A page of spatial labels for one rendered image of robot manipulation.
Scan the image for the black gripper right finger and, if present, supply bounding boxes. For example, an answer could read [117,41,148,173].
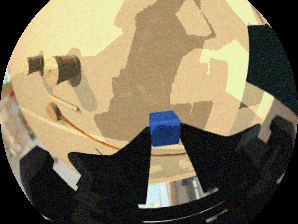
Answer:
[180,123,262,193]

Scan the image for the blue block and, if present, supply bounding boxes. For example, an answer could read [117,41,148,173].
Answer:
[149,111,181,147]

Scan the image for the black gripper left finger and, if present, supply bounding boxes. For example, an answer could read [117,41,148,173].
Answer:
[68,127,152,205]

